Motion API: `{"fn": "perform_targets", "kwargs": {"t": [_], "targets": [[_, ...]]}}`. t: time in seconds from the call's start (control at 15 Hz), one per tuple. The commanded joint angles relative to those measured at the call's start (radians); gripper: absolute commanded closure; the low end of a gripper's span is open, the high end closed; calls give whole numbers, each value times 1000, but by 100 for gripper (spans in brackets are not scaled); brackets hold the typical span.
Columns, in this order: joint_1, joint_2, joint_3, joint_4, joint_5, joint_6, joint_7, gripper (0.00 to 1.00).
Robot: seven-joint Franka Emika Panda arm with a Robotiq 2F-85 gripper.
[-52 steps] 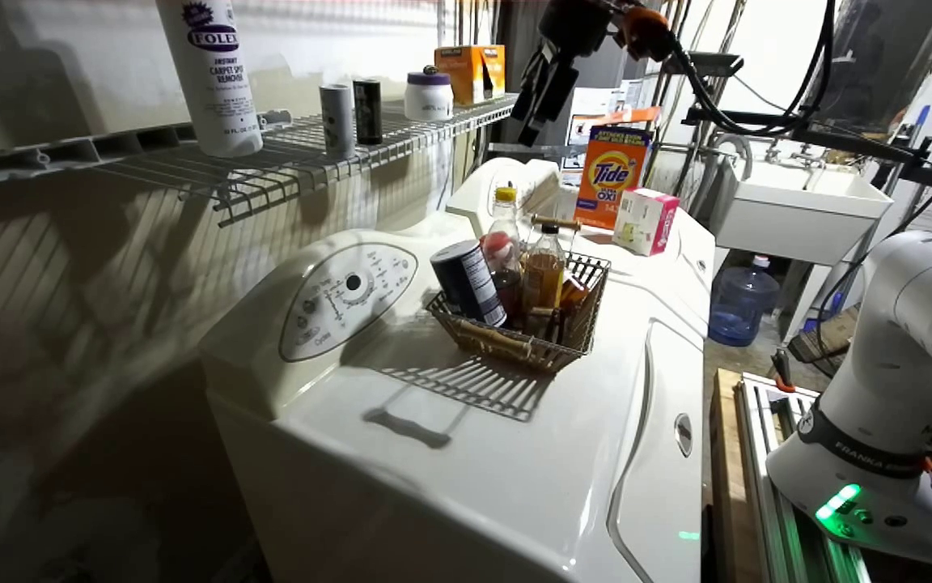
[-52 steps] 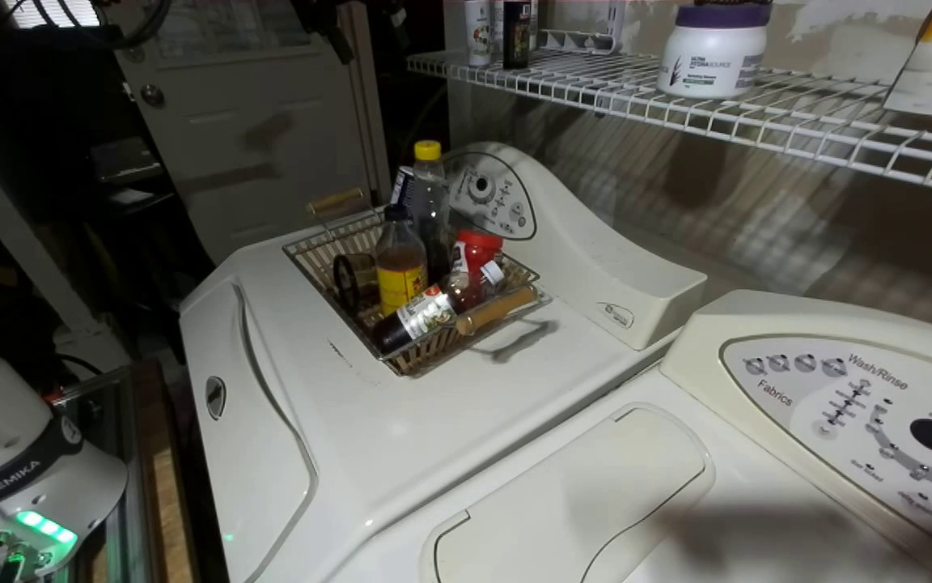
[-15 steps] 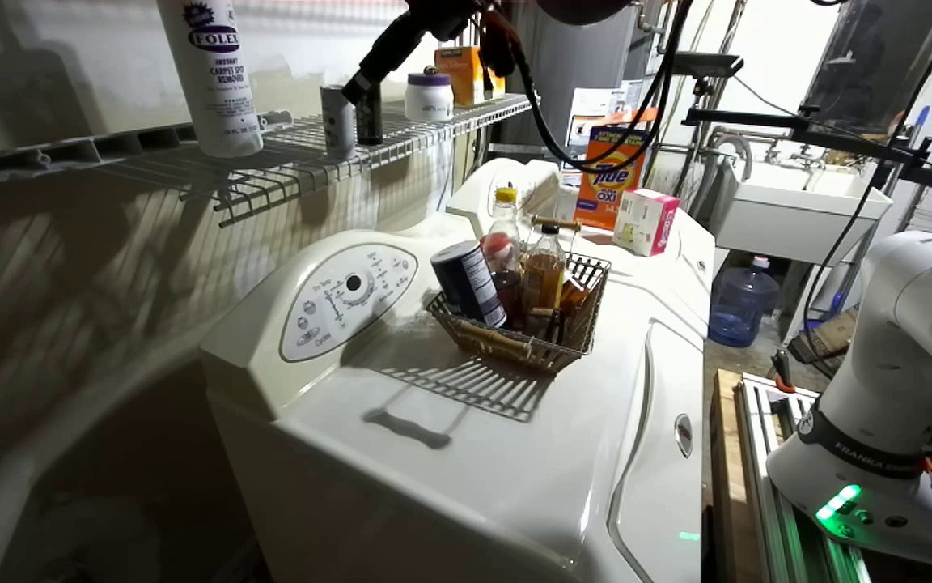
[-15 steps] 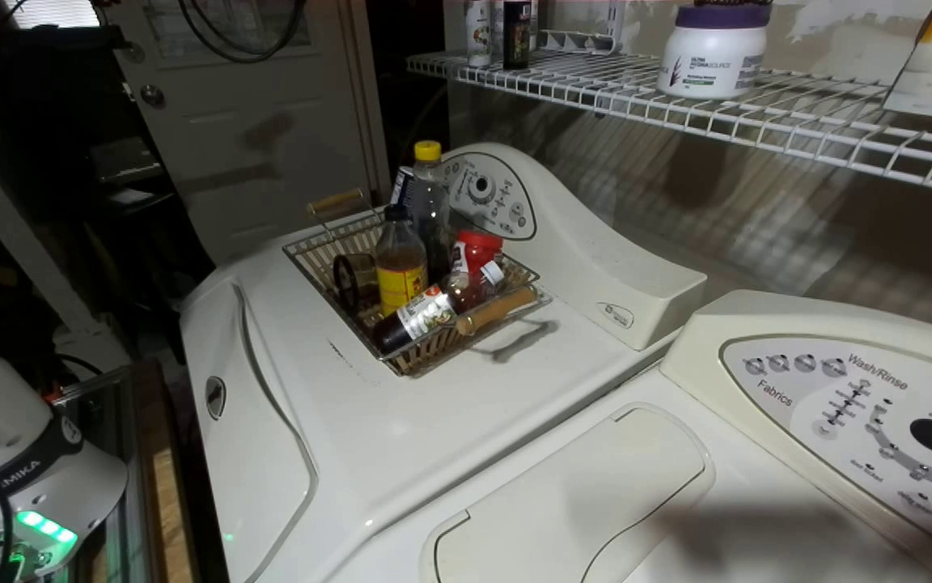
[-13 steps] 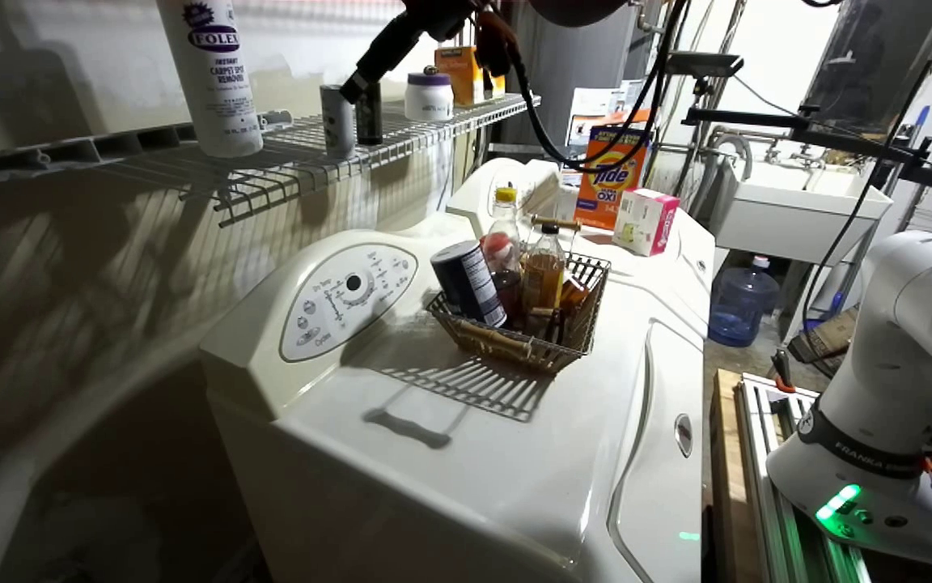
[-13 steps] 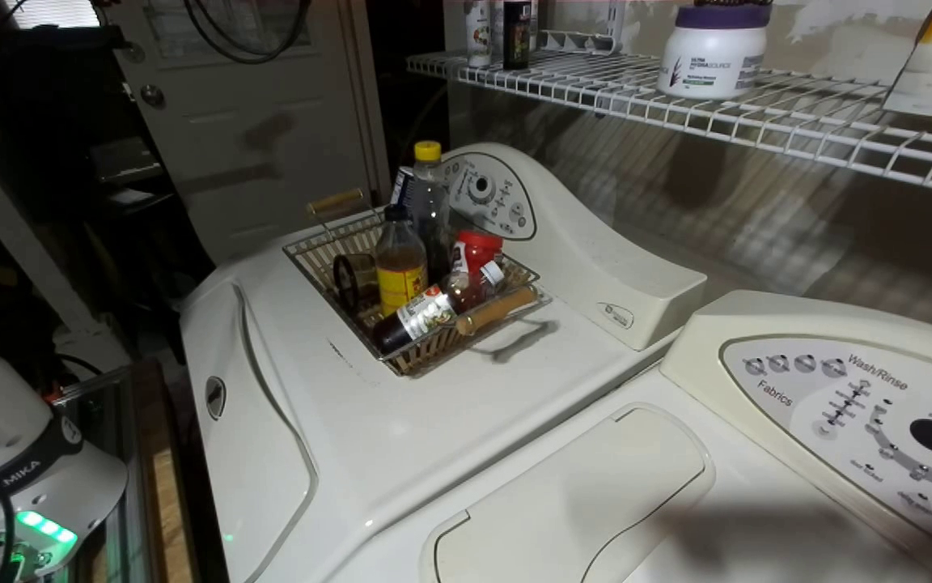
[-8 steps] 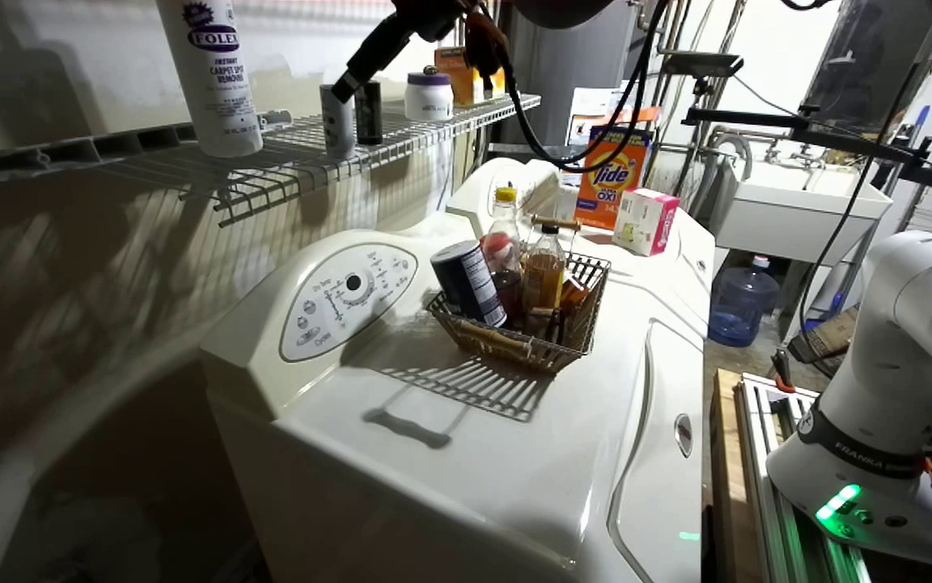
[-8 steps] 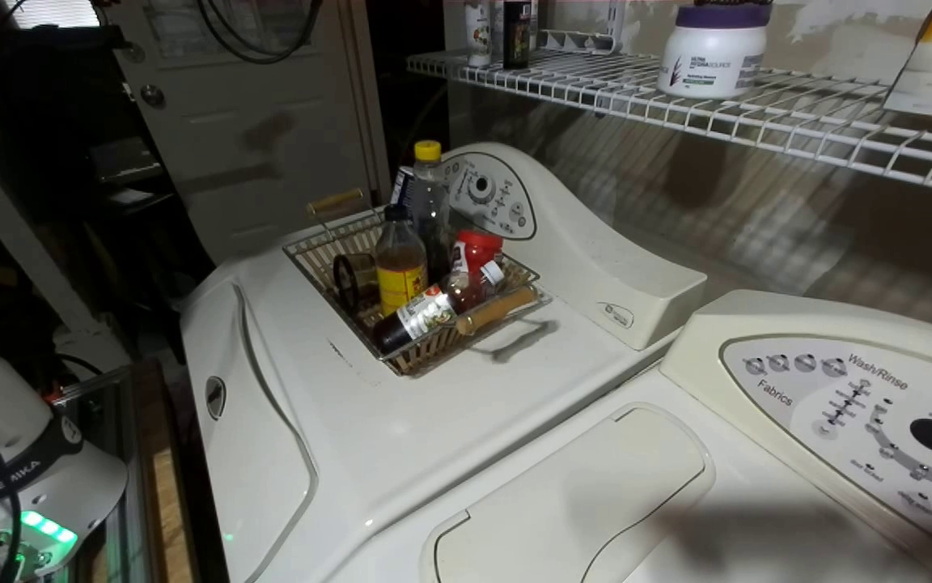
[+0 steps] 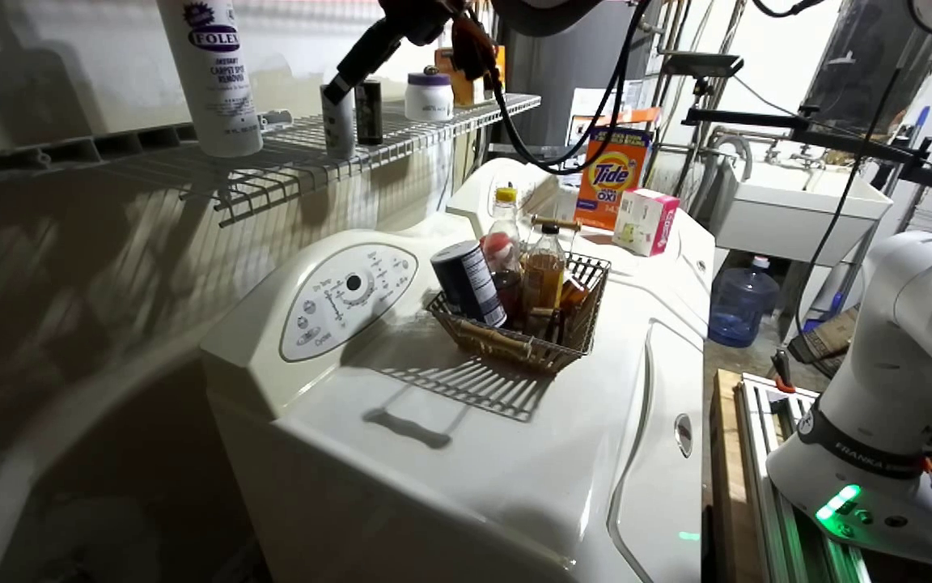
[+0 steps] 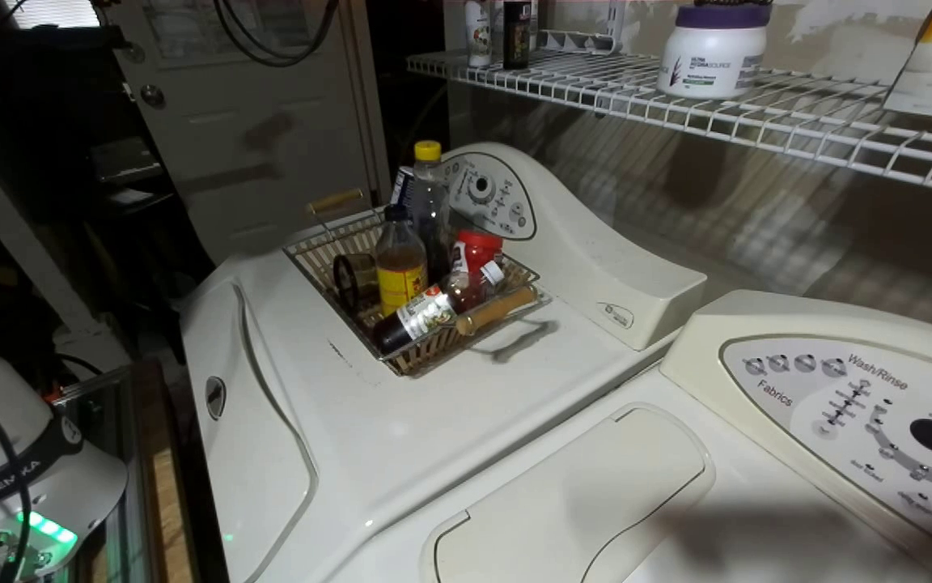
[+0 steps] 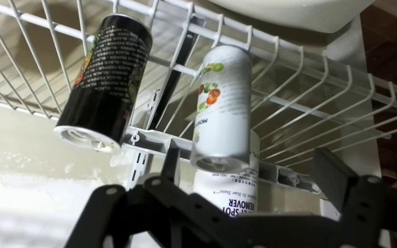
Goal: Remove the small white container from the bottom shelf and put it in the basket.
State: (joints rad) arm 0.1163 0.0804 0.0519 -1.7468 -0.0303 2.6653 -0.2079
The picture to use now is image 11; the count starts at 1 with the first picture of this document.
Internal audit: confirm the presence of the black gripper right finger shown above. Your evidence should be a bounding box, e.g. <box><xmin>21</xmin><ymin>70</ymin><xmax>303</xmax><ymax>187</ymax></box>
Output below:
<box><xmin>313</xmin><ymin>147</ymin><xmax>361</xmax><ymax>208</ymax></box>

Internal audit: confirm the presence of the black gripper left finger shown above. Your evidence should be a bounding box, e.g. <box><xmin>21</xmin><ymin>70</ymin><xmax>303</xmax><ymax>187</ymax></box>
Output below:
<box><xmin>161</xmin><ymin>139</ymin><xmax>182</xmax><ymax>185</ymax></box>

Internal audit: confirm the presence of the large white spot-remover can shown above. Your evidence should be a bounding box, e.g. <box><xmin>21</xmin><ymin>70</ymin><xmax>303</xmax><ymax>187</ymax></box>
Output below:
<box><xmin>193</xmin><ymin>132</ymin><xmax>262</xmax><ymax>218</ymax></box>

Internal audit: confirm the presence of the black spray can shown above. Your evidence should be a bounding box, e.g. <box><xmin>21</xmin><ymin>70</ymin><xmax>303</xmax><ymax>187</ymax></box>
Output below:
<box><xmin>53</xmin><ymin>12</ymin><xmax>155</xmax><ymax>153</ymax></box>

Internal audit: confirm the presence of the white wire shelf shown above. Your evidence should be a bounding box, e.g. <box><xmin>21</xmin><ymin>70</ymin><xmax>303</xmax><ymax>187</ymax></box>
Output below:
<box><xmin>0</xmin><ymin>0</ymin><xmax>397</xmax><ymax>194</ymax></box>

